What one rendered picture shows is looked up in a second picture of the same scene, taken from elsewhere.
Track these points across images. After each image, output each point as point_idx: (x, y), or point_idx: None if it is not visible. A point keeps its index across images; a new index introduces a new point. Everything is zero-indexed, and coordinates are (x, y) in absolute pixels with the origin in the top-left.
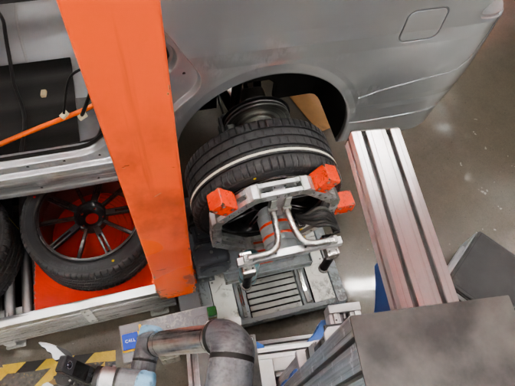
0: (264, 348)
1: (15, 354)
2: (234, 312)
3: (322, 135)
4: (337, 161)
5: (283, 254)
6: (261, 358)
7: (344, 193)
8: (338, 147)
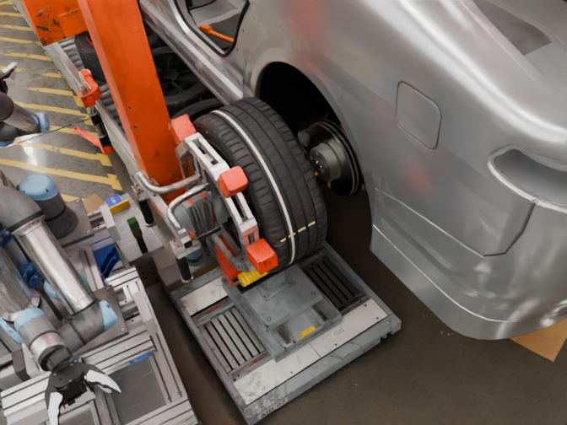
0: (92, 258)
1: (127, 182)
2: (197, 308)
3: (304, 177)
4: (457, 363)
5: (154, 201)
6: (82, 260)
7: (268, 249)
8: (483, 357)
